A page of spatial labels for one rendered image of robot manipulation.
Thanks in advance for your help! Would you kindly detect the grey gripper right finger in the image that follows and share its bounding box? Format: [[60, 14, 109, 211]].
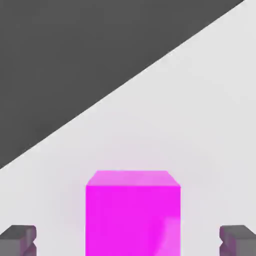
[[219, 224, 256, 256]]

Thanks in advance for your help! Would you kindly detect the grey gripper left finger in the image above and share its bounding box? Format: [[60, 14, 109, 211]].
[[0, 224, 38, 256]]

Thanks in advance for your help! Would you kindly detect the small magenta cube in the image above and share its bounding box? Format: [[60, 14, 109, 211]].
[[85, 169, 182, 256]]

